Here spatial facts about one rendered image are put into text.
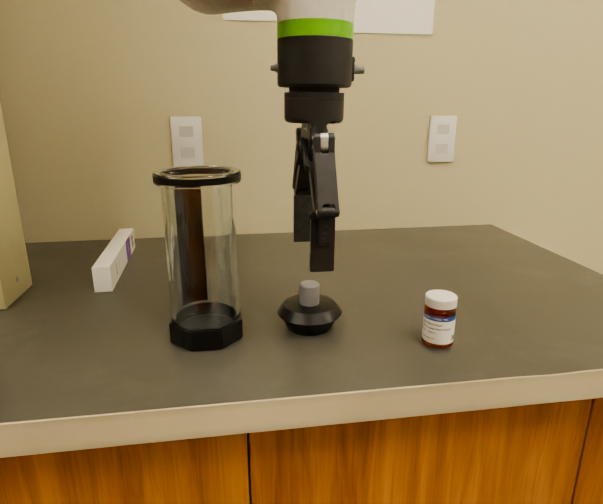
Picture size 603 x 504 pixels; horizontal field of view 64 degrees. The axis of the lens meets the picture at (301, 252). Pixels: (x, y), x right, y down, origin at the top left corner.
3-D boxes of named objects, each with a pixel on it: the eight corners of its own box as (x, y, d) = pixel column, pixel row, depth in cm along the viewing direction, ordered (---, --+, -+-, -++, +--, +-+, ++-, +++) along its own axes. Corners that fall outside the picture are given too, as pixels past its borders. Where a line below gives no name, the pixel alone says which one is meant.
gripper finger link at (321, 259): (334, 214, 58) (335, 216, 58) (332, 269, 60) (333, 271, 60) (309, 215, 58) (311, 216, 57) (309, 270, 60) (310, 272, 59)
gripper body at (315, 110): (352, 89, 56) (349, 169, 59) (335, 91, 64) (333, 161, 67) (289, 89, 55) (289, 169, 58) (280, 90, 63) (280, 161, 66)
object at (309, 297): (274, 314, 73) (273, 273, 71) (333, 310, 74) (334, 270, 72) (281, 343, 64) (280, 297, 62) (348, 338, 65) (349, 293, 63)
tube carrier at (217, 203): (171, 312, 71) (158, 166, 64) (244, 308, 72) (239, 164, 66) (161, 348, 60) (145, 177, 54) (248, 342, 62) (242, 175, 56)
